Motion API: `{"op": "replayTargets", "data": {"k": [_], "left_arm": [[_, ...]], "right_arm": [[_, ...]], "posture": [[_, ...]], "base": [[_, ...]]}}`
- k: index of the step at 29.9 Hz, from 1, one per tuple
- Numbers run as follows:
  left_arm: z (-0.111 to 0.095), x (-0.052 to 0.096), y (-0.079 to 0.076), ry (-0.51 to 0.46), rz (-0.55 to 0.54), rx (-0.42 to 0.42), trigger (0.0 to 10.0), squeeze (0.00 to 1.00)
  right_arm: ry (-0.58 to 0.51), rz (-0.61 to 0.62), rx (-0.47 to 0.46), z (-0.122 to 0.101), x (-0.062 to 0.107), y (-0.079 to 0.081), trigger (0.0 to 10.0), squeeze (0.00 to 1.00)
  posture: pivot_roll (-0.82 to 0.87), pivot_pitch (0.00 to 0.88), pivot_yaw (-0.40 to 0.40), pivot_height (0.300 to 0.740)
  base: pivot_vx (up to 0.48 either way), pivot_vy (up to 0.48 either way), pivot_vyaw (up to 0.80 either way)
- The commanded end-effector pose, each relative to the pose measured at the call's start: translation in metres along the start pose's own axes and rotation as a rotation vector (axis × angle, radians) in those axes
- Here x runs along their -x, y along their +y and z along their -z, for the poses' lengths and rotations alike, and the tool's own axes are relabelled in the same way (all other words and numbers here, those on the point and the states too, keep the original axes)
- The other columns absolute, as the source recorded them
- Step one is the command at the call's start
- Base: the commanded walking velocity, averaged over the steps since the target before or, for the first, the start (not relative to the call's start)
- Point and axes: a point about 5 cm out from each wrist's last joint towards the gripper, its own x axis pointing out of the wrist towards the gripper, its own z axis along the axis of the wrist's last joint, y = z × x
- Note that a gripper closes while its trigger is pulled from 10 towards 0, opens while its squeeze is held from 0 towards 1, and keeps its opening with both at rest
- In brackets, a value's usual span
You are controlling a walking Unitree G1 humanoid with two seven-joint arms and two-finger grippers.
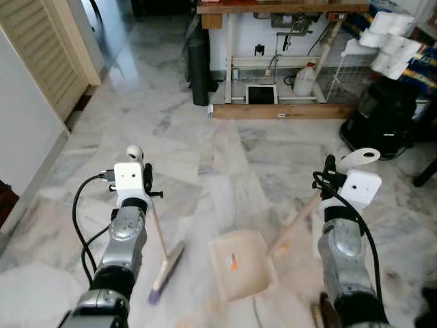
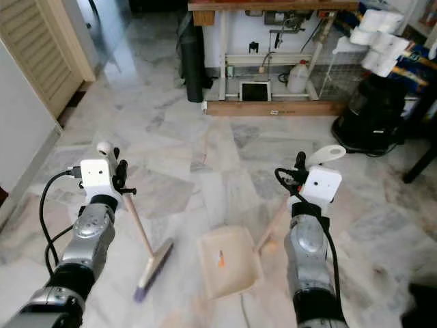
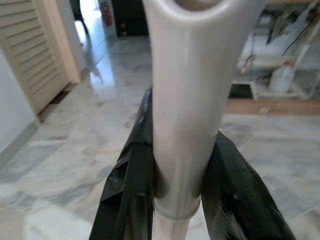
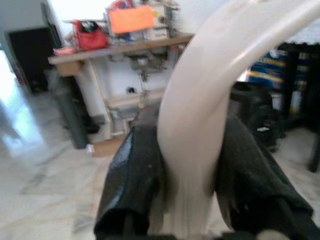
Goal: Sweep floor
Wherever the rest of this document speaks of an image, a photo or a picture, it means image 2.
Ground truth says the black table frame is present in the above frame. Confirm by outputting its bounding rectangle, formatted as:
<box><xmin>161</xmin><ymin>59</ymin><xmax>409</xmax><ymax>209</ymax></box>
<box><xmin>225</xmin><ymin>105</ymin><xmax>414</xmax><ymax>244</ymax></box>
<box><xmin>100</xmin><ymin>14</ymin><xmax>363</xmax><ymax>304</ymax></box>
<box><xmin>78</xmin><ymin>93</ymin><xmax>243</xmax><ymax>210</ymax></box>
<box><xmin>401</xmin><ymin>140</ymin><xmax>437</xmax><ymax>184</ymax></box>

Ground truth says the white wire basket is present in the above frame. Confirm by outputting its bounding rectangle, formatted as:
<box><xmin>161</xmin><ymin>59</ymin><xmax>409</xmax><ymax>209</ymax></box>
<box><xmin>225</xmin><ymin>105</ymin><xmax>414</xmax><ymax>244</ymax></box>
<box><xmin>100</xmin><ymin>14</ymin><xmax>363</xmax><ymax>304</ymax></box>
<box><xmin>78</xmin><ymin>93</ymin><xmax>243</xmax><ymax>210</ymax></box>
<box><xmin>318</xmin><ymin>48</ymin><xmax>369</xmax><ymax>100</ymax></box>

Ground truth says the black rolled tube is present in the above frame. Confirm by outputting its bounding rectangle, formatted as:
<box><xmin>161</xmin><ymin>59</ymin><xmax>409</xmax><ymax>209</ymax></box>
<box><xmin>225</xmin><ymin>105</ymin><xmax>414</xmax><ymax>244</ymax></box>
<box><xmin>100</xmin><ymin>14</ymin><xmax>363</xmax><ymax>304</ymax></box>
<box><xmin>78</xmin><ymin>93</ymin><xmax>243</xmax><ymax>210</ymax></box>
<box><xmin>179</xmin><ymin>14</ymin><xmax>204</xmax><ymax>104</ymax></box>

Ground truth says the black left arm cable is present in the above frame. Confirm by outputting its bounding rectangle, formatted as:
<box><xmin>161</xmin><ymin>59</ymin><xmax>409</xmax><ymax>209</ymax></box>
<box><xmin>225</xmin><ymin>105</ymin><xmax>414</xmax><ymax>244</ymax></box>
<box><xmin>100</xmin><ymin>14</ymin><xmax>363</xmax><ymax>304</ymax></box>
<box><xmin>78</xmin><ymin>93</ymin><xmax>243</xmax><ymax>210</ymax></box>
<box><xmin>38</xmin><ymin>167</ymin><xmax>84</xmax><ymax>275</ymax></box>

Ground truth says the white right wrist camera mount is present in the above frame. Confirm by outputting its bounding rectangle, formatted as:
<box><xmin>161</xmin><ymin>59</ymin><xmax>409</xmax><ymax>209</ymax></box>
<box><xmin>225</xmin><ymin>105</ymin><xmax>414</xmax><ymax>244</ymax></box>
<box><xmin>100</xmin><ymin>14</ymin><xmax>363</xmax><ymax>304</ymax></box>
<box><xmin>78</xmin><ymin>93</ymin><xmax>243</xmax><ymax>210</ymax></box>
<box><xmin>302</xmin><ymin>166</ymin><xmax>343</xmax><ymax>206</ymax></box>

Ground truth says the beige plastic dustpan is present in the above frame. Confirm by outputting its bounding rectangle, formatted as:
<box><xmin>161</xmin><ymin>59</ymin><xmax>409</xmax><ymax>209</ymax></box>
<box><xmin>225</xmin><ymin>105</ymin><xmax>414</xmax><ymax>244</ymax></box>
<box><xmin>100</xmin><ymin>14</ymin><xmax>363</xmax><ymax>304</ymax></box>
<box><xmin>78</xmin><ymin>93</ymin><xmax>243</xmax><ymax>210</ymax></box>
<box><xmin>197</xmin><ymin>145</ymin><xmax>347</xmax><ymax>299</ymax></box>

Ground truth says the beige louvre door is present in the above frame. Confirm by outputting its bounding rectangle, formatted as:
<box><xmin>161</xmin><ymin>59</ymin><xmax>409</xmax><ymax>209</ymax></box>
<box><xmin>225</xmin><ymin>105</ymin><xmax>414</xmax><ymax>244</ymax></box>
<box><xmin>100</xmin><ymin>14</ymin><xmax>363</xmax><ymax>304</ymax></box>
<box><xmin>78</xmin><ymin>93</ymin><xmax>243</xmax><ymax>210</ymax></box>
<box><xmin>0</xmin><ymin>0</ymin><xmax>98</xmax><ymax>120</ymax></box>

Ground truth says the translucent plastic jug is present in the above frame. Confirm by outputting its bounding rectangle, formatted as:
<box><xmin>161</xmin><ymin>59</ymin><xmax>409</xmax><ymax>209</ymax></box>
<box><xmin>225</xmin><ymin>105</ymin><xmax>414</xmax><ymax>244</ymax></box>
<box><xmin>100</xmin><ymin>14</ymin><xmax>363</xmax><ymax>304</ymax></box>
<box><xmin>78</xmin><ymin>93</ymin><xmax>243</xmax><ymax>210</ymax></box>
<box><xmin>287</xmin><ymin>59</ymin><xmax>312</xmax><ymax>94</ymax></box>

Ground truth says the long flat cardboard box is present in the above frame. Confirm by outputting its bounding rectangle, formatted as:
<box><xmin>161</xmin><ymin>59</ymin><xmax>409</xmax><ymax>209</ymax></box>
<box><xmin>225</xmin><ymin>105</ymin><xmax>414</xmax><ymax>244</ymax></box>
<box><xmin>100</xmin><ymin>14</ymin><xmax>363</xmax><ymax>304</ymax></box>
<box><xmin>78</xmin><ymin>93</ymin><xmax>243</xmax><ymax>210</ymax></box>
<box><xmin>205</xmin><ymin>100</ymin><xmax>349</xmax><ymax>118</ymax></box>

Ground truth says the white framed dark screen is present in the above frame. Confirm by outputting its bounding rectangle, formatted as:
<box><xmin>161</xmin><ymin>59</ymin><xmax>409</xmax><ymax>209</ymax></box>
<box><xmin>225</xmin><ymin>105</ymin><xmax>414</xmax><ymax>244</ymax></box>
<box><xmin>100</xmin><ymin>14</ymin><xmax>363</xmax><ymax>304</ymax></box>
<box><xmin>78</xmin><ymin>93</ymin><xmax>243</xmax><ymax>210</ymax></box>
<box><xmin>239</xmin><ymin>81</ymin><xmax>272</xmax><ymax>103</ymax></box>

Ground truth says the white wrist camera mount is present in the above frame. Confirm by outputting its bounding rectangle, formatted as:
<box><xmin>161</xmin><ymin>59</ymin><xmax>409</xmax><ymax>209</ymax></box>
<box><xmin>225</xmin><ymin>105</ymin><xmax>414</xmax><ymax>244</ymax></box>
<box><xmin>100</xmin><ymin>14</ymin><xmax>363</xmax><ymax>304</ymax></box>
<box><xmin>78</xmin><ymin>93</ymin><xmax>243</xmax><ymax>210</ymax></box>
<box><xmin>302</xmin><ymin>166</ymin><xmax>343</xmax><ymax>206</ymax></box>
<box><xmin>80</xmin><ymin>159</ymin><xmax>114</xmax><ymax>203</ymax></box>

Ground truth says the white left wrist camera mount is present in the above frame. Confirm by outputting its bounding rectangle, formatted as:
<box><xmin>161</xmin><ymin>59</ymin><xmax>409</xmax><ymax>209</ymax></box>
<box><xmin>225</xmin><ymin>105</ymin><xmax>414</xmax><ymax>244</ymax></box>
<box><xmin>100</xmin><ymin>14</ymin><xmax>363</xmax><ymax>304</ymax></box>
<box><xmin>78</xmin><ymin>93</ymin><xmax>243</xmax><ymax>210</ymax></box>
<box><xmin>80</xmin><ymin>159</ymin><xmax>114</xmax><ymax>203</ymax></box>

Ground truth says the wooden top workbench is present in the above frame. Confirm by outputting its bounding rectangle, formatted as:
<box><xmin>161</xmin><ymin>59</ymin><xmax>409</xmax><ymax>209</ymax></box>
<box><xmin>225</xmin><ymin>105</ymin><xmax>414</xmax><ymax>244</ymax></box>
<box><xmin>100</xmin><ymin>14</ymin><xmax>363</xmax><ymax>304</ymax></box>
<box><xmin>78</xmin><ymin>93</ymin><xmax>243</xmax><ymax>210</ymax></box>
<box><xmin>188</xmin><ymin>0</ymin><xmax>363</xmax><ymax>102</ymax></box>

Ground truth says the black vacuum cleaner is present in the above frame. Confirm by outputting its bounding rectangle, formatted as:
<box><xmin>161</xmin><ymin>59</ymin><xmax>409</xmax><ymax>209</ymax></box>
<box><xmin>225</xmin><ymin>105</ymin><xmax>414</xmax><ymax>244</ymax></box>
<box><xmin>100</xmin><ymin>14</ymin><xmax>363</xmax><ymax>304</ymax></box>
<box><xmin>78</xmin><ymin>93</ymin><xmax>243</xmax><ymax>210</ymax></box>
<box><xmin>331</xmin><ymin>74</ymin><xmax>410</xmax><ymax>155</ymax></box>

